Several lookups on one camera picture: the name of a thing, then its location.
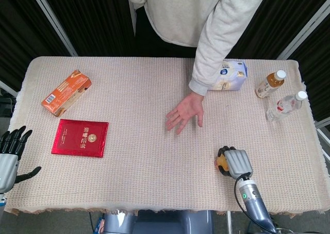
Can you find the person's left hand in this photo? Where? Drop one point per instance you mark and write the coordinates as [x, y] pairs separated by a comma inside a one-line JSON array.
[[189, 109]]

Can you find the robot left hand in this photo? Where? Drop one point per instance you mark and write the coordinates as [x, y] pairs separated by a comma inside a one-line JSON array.
[[7, 167]]

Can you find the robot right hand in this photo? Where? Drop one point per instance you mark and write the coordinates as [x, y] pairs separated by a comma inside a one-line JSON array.
[[238, 161]]

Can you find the yellow object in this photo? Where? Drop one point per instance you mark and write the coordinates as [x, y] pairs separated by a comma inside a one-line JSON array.
[[222, 163]]

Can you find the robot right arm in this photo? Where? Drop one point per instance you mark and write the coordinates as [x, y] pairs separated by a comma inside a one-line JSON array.
[[254, 200]]

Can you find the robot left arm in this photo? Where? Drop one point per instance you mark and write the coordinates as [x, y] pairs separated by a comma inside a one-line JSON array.
[[2, 200]]

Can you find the person's left forearm grey sleeve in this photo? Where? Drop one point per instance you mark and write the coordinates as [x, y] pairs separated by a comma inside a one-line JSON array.
[[216, 46]]

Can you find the white and blue bag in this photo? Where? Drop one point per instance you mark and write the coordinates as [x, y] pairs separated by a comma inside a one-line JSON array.
[[229, 75]]

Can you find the white table leg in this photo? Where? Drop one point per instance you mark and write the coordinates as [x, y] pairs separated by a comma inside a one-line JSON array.
[[229, 222]]

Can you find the clear water bottle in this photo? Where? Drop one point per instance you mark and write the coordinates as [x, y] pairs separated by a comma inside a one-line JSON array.
[[284, 106]]

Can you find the red foil booklet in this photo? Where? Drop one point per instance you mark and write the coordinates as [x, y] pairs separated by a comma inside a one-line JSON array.
[[80, 138]]

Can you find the beige woven tablecloth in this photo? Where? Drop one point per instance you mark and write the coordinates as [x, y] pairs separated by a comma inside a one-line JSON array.
[[144, 172]]

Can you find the tea bottle with white cap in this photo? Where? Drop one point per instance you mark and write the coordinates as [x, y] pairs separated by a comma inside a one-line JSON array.
[[269, 84]]

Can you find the orange biscuit box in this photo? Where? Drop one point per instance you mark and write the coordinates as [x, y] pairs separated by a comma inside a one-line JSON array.
[[65, 92]]

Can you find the person torso grey sweatshirt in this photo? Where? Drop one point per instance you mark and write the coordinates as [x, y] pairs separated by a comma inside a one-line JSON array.
[[178, 12]]

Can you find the grey robot torso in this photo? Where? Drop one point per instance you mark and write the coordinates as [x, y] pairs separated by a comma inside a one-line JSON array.
[[159, 222]]

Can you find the person in white sweater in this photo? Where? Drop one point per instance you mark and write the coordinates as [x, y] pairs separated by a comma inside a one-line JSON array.
[[98, 20]]

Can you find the white frame pole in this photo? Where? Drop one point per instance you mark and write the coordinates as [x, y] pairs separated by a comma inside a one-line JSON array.
[[52, 22], [304, 27]]

